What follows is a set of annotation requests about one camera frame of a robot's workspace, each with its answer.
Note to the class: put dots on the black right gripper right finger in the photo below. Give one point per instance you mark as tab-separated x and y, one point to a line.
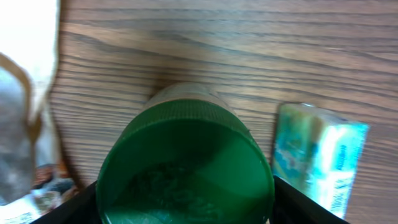
293	207

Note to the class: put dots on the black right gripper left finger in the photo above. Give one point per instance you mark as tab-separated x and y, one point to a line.
81	209

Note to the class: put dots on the brown snack pouch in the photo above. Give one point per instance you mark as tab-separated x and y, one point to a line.
34	178

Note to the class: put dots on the teal tissue pack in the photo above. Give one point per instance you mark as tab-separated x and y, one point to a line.
317	151

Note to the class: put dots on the green lid jar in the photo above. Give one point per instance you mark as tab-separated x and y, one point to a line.
185	158

